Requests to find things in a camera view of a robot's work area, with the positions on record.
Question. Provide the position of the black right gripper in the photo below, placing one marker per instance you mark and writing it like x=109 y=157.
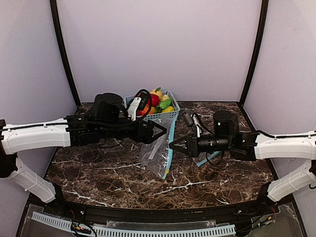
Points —
x=192 y=145

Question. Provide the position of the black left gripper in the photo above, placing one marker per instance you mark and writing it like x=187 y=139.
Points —
x=145 y=131

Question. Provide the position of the clear zip top bag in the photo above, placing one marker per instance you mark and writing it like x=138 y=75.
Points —
x=157 y=156

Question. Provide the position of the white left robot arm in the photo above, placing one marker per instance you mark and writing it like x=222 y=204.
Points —
x=108 y=118

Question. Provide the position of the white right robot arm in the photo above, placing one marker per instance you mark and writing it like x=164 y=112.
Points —
x=253 y=146

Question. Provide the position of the blue plastic basket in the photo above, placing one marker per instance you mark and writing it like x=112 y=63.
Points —
x=157 y=111

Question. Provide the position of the yellow lemon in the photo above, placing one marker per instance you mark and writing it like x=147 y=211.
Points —
x=168 y=109

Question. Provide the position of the orange fruit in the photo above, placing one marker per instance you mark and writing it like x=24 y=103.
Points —
x=144 y=111

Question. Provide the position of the red apple top right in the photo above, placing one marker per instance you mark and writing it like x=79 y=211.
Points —
x=155 y=100

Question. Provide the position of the yellow pear with leaf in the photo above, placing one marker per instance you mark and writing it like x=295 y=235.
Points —
x=157 y=92

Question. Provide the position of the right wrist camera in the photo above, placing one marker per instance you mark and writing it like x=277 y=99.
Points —
x=192 y=122

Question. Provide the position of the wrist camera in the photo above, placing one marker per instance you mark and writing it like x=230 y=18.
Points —
x=192 y=122
x=138 y=104

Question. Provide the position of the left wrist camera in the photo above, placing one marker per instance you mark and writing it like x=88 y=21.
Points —
x=138 y=104

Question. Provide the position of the white slotted cable duct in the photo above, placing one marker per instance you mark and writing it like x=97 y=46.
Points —
x=127 y=229

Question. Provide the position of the black front rail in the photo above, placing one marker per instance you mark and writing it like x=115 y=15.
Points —
x=235 y=213

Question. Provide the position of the right black frame post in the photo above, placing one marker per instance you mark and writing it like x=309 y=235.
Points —
x=255 y=52

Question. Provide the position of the black frame post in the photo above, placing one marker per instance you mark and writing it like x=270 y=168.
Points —
x=255 y=52
x=62 y=51

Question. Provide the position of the left black frame post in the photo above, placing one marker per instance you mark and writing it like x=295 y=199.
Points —
x=62 y=51

